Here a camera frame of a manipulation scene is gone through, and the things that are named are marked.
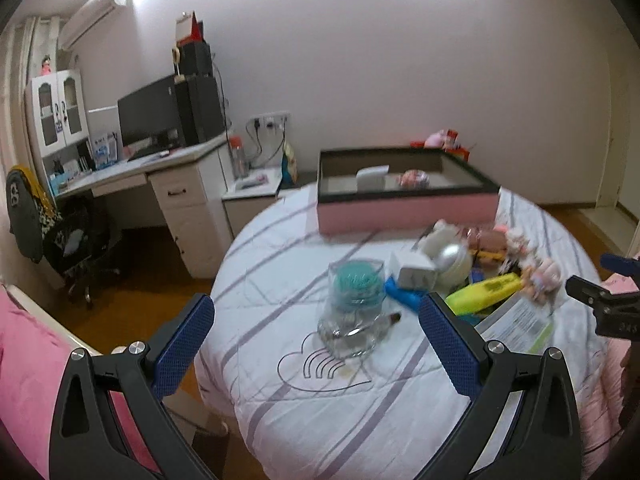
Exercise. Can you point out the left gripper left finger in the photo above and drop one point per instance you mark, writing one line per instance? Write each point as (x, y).
(87, 440)

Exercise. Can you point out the office chair with clothes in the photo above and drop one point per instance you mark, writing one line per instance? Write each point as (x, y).
(78, 246)

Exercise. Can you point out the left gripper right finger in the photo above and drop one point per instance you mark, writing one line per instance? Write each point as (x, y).
(522, 421)

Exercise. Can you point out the orange lid bottle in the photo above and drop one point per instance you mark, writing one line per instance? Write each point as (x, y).
(240, 166)

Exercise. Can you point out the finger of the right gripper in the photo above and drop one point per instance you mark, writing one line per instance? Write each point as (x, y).
(620, 265)
(602, 301)

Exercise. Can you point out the white glass-door cabinet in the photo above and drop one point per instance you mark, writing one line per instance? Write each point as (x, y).
(56, 111)

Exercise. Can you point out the white round compact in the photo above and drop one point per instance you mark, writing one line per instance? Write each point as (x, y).
(453, 263)

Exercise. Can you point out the pink toy figures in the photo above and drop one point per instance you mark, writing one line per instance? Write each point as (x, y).
(498, 250)

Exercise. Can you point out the white charger plug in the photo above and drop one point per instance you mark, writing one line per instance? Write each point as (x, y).
(412, 270)

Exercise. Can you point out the white striped quilt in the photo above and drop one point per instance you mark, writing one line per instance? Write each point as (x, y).
(302, 414)

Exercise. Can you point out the black speaker box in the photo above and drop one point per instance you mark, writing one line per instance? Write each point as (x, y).
(196, 59)

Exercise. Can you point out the red storage basket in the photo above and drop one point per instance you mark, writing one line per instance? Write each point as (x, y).
(446, 140)

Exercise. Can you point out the white desk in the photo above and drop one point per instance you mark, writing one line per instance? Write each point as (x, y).
(188, 184)

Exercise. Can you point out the white air conditioner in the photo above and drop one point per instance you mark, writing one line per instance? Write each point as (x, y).
(83, 20)

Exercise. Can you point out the wall power socket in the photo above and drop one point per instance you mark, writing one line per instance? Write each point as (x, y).
(277, 120)

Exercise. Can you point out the pink black storage box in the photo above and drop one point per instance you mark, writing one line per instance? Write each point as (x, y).
(386, 189)

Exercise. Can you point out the black computer tower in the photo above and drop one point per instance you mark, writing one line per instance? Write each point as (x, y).
(199, 109)

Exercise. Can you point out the low white side table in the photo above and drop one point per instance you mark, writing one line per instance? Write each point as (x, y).
(249, 196)

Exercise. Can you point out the black computer monitor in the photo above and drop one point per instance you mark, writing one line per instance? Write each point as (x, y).
(149, 113)

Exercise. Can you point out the yellow highlighter pen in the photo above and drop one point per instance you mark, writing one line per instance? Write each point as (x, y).
(485, 294)

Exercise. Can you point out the paper leaflet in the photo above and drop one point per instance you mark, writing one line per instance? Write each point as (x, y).
(521, 324)

